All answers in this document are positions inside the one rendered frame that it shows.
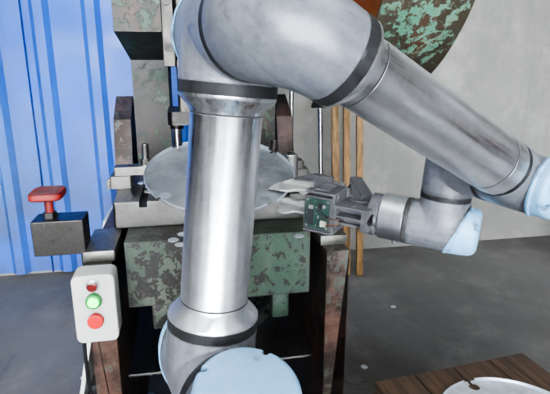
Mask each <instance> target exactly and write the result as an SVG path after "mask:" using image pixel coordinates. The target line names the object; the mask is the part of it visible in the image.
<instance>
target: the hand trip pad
mask: <svg viewBox="0 0 550 394"><path fill-rule="evenodd" d="M65 195H66V187H65V186H63V185H57V186H39V187H38V188H35V189H34V190H33V191H31V192H30V193H29V194H28V201H29V202H44V206H45V212H46V213H52V212H54V205H53V202H55V201H59V200H61V199H62V198H63V197H64V196H65Z"/></svg>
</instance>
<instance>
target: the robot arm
mask: <svg viewBox="0 0 550 394"><path fill-rule="evenodd" d="M171 39H172V44H173V47H174V51H175V54H176V56H177V58H178V92H177V94H178V95H179V96H180V97H181V99H182V100H183V101H185V103H186V104H187V106H188V108H189V109H190V114H189V130H188V148H187V180H186V197H185V214H184V230H183V263H182V280H181V296H180V297H179V298H178V299H176V300H175V301H174V302H172V304H171V305H170V306H169V309H168V314H167V321H166V323H165V325H164V327H163V328H162V330H161V333H160V338H159V343H158V356H159V363H160V369H161V372H162V374H163V376H164V378H165V381H166V382H167V383H168V385H169V389H170V391H171V394H302V391H301V386H300V382H299V380H298V378H297V377H296V375H295V373H294V371H293V370H292V368H291V367H290V366H289V365H288V364H287V363H286V362H285V361H284V360H282V359H281V358H279V357H278V356H275V355H274V354H272V353H269V354H268V355H264V351H263V350H260V349H257V348H256V346H255V343H256V333H257V323H258V311H257V309H256V307H255V305H254V304H253V303H252V302H251V301H249V300H248V288H249V278H250V259H251V249H252V239H253V229H254V219H255V200H256V190H257V180H258V170H259V151H260V141H261V131H262V121H263V115H264V113H265V112H266V110H268V109H269V108H270V107H271V106H272V105H273V104H275V103H276V102H277V91H278V88H284V89H287V90H290V91H292V92H294V93H298V94H301V95H303V96H305V97H307V98H309V99H310V100H312V101H314V102H316V103H317V104H318V105H320V106H323V107H333V106H337V105H341V106H342V107H344V108H345V109H347V110H349V111H351V112H352V113H354V114H355V115H357V116H359V117H360V118H362V119H364V120H365V121H367V122H368V123H370V124H371V125H374V126H375V127H377V128H378V129H380V130H381V131H383V132H385V133H386V134H389V135H390V136H391V137H393V138H395V139H396V140H398V141H400V142H401V143H403V144H404V145H406V146H408V147H410V148H411V149H413V150H414V151H415V152H418V153H419V154H421V155H423V156H424V157H425V158H426V160H425V166H424V172H423V177H422V187H421V194H420V198H415V197H406V196H402V195H397V194H393V193H386V194H385V195H384V194H383V193H378V192H375V193H373V194H372V192H371V191H370V189H369V187H368V186H367V185H366V183H365V181H364V180H363V178H362V177H350V178H349V186H348V187H347V186H346V184H345V182H342V183H339V182H337V181H334V177H333V176H332V177H330V176H326V175H324V174H319V173H313V174H306V175H302V176H299V177H296V178H292V179H287V180H283V181H281V182H278V183H275V184H274V185H273V186H271V187H269V188H268V190H271V191H276V192H280V191H282V192H299V193H300V194H301V195H304V196H305V197H304V199H297V198H295V197H293V196H287V195H285V196H284V197H283V198H282V199H281V200H279V201H278V202H277V204H279V207H278V208H277V211H278V212H279V213H282V214H288V213H296V214H299V215H300V216H301V217H302V218H303V219H304V220H303V226H304V227H303V230H307V231H311V232H315V233H321V234H325V235H329V236H332V235H333V234H334V233H335V232H337V231H338V230H339V229H340V228H341V227H342V226H348V227H352V228H356V229H359V232H360V233H366V234H369V235H373V236H376V235H377V237H379V238H384V239H388V240H391V242H392V243H397V242H402V243H406V244H409V245H413V246H417V247H424V248H428V249H432V250H436V251H441V252H442V253H449V254H454V255H462V256H470V255H472V254H474V253H475V251H476V248H477V244H478V240H479V236H480V228H481V223H482V218H483V213H482V211H481V210H479V209H475V208H474V207H473V206H471V199H472V197H475V198H478V199H481V200H483V201H487V202H491V203H493V204H496V205H499V206H504V207H506V208H509V209H512V210H515V211H519V212H522V213H525V215H528V216H536V217H539V218H543V219H546V220H550V156H542V155H539V154H538V153H536V152H534V151H533V150H532V149H530V148H529V147H527V146H526V145H525V144H524V143H523V142H522V141H520V140H519V139H518V138H516V137H515V136H513V135H512V134H510V133H509V132H508V131H506V130H505V129H504V128H503V127H502V126H500V125H499V124H497V123H496V122H495V121H493V120H491V119H490V118H489V117H488V116H487V115H485V114H484V113H483V112H481V111H480V110H478V109H477V108H476V107H474V106H473V105H472V104H470V103H469V102H468V101H467V100H465V99H464V98H463V97H461V96H460V95H458V94H457V93H455V92H454V91H453V90H452V89H451V88H449V87H448V86H447V85H445V84H444V83H442V82H441V81H440V80H438V79H437V78H436V77H434V76H433V75H432V74H430V73H429V72H428V71H426V70H425V69H423V68H422V67H421V66H419V65H418V64H417V63H416V62H415V61H413V60H412V59H410V58H409V57H407V56H406V55H405V54H403V53H402V52H401V51H400V50H399V49H397V48H396V47H394V46H393V45H392V44H390V43H389V42H387V41H386V40H385V39H384V30H383V27H382V24H381V22H380V21H379V20H378V19H377V18H376V17H374V16H373V15H371V14H370V13H369V12H367V11H366V10H364V9H363V8H362V7H360V6H359V5H358V4H357V3H356V2H354V1H353V0H180V1H179V3H178V5H177V6H176V8H175V11H174V14H173V18H172V22H171ZM315 229H316V230H315ZM318 230H320V231H318ZM322 231H324V232H322Z"/></svg>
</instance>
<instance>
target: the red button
mask: <svg viewBox="0 0 550 394"><path fill-rule="evenodd" d="M103 322H104V318H103V316H102V315H101V314H99V313H93V314H91V315H90V316H89V317H88V322H87V323H88V327H89V328H92V329H98V328H100V327H101V326H102V325H103Z"/></svg>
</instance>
